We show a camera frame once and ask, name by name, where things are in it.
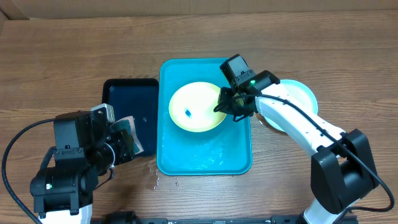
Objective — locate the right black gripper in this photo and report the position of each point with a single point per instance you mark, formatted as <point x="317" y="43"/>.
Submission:
<point x="227" y="108"/>

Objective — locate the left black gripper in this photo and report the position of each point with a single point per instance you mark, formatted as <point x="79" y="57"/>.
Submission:
<point x="123" y="139"/>

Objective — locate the green scouring sponge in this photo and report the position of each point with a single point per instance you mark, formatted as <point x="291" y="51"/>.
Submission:
<point x="128" y="125"/>

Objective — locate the yellow-green plate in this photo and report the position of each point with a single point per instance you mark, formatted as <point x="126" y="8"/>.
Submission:
<point x="192" y="107"/>

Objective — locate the light blue plate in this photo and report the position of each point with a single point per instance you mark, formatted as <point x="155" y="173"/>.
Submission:
<point x="300" y="94"/>

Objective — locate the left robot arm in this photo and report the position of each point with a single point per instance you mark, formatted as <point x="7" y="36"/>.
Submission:
<point x="87" y="146"/>

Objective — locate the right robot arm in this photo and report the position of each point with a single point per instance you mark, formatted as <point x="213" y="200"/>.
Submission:
<point x="342" y="164"/>

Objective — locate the black plastic tray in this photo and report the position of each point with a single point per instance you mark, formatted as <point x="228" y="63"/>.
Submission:
<point x="136" y="97"/>

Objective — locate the teal plastic tray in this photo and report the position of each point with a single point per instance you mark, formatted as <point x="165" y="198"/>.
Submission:
<point x="223" y="150"/>

